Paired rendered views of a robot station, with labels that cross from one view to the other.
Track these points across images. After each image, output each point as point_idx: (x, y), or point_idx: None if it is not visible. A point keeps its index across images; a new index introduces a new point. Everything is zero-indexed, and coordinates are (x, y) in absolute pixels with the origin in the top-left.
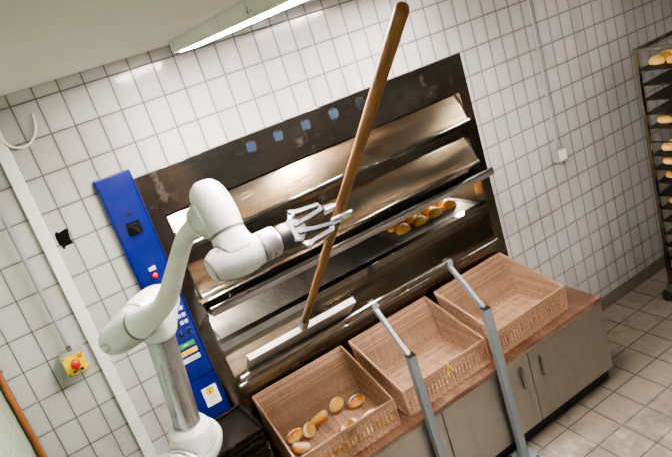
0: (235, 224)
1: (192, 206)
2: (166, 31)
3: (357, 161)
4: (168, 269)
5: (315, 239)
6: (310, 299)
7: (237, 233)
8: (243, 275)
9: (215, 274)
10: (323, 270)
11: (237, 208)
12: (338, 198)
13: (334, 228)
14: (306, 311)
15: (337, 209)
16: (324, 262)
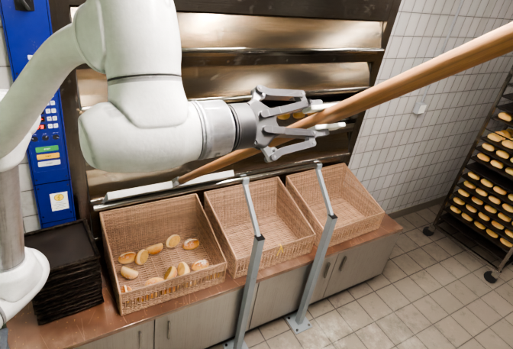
0: (167, 75)
1: None
2: None
3: (470, 66)
4: (12, 94)
5: (284, 151)
6: (201, 172)
7: (166, 94)
8: (146, 172)
9: (92, 157)
10: (238, 160)
11: (180, 44)
12: (349, 103)
13: (314, 143)
14: (188, 177)
15: (330, 116)
16: (247, 156)
